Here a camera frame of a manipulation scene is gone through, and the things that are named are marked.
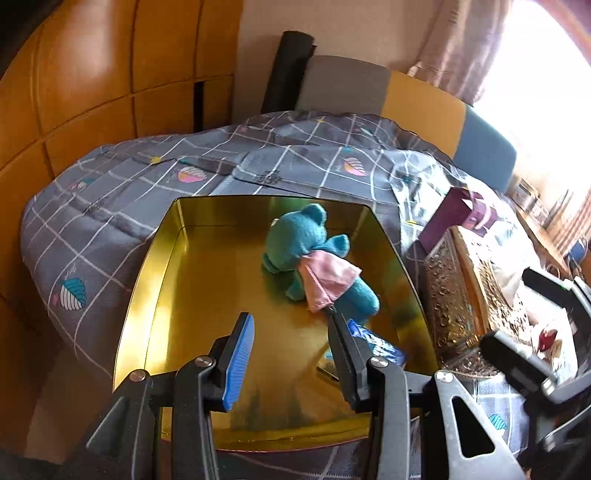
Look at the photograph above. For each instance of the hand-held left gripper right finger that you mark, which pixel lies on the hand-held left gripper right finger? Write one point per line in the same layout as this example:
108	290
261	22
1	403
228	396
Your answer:
346	355

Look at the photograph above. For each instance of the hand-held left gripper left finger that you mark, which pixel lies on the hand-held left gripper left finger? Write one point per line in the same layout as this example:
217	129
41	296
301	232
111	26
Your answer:
240	364

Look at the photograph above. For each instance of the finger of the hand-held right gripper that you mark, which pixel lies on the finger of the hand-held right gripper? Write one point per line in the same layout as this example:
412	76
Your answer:
549	284
519	360

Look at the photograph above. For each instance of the blue white packet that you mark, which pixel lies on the blue white packet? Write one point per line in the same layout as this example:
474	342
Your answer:
381	346

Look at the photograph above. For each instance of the gold metal tin box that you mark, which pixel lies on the gold metal tin box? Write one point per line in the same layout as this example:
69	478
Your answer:
207	286

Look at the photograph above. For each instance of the teal teddy bear pink dress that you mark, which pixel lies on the teal teddy bear pink dress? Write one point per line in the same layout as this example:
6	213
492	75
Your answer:
295	240

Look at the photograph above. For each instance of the small red toy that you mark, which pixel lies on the small red toy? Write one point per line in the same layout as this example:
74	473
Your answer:
547	339

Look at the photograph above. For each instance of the white tissue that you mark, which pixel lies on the white tissue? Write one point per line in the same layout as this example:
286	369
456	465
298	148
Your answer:
508	279

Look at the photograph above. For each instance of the clear plastic container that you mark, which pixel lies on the clear plastic container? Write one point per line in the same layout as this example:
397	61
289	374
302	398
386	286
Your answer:
531	198

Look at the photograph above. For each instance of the ornate gold tissue box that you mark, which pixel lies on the ornate gold tissue box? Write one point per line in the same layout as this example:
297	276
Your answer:
450	300

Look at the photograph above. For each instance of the purple gift box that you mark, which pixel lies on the purple gift box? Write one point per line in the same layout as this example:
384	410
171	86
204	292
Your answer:
450	214

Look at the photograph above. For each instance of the grey checked printed blanket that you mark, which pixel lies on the grey checked printed blanket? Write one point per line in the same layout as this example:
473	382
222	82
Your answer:
101	221

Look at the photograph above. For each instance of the grey yellow blue headboard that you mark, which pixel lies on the grey yellow blue headboard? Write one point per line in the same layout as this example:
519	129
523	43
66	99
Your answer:
425	97

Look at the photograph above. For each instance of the pink patterned curtain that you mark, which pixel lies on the pink patterned curtain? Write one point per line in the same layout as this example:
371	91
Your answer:
457	41

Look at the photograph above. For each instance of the black rolled mat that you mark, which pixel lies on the black rolled mat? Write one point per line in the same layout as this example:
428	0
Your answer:
286	69

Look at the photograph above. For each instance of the wooden wardrobe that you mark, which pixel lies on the wooden wardrobe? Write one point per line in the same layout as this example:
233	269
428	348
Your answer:
92	69

